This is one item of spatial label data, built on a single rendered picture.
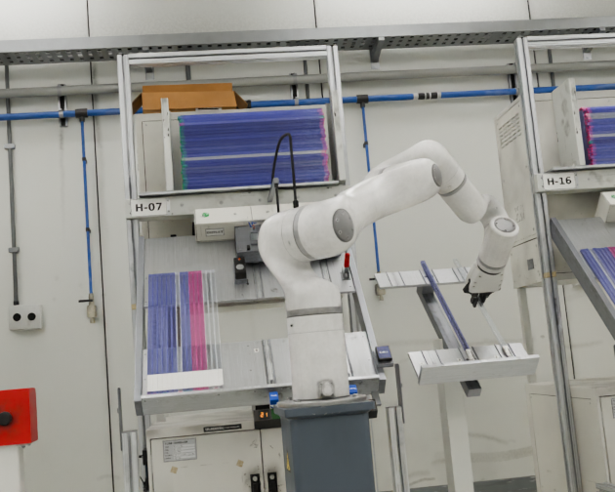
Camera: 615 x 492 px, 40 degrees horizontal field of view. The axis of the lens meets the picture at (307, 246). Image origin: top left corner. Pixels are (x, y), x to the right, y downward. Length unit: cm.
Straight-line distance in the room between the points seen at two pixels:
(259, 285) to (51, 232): 197
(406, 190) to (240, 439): 106
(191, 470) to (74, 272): 193
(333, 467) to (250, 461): 99
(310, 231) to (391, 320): 272
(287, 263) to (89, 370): 266
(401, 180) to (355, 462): 68
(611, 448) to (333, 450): 143
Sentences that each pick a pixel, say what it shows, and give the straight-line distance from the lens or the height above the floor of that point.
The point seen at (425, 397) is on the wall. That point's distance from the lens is 449.
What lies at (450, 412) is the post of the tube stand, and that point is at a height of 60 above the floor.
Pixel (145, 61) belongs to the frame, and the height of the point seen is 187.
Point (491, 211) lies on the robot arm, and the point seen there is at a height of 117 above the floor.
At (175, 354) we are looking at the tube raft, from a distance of 250.
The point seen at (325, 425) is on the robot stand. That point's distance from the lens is 175.
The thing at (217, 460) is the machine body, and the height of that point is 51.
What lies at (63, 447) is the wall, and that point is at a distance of 443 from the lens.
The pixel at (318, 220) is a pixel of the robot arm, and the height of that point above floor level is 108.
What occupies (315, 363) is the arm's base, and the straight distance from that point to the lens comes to 177.
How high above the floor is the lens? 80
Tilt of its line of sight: 7 degrees up
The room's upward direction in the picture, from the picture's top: 5 degrees counter-clockwise
